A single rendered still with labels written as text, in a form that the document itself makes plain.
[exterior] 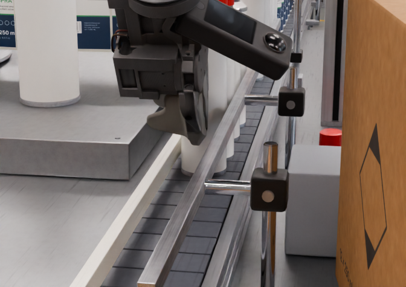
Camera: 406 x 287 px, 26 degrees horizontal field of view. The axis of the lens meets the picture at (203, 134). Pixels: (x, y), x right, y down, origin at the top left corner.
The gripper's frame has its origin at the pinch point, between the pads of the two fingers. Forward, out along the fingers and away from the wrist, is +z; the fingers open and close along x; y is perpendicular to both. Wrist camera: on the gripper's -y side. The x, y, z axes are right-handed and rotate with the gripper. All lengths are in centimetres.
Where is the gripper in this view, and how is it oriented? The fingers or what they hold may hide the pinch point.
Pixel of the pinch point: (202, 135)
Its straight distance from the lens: 95.0
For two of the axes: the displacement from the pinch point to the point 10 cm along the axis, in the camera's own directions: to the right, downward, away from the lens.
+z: 0.8, 6.9, 7.2
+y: -9.9, -0.4, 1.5
